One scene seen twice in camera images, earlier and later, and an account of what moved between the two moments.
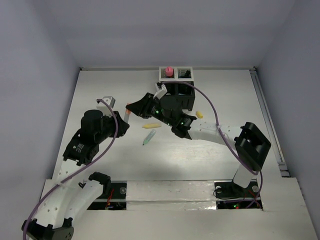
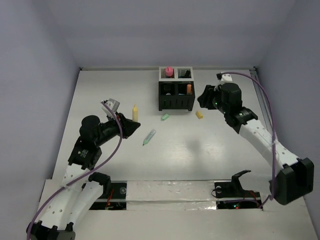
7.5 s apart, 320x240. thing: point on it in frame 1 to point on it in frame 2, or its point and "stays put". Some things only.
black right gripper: (142, 108) to (207, 96)
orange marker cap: (127, 111) to (189, 88)
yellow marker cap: (199, 114) stays put
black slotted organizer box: (185, 92) stays put
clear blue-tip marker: (181, 73) stays put
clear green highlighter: (149, 136) stays put
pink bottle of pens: (169, 71) stays put
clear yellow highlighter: (151, 125) to (135, 112)
